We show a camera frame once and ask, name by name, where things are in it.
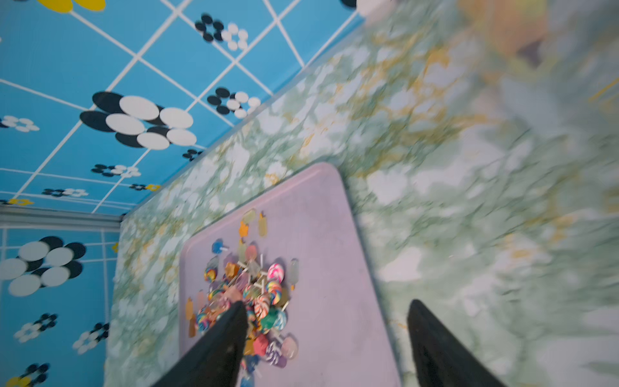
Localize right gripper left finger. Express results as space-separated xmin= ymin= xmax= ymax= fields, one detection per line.
xmin=155 ymin=302 xmax=248 ymax=387

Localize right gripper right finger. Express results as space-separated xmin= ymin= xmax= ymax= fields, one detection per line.
xmin=407 ymin=299 xmax=505 ymax=387

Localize pile of candies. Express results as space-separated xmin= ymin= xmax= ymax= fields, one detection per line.
xmin=185 ymin=210 xmax=299 ymax=386

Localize blue popsicle candy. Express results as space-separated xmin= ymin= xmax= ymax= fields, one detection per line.
xmin=211 ymin=239 xmax=229 ymax=255

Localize lilac plastic tray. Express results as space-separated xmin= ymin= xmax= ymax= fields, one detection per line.
xmin=178 ymin=163 xmax=401 ymax=386

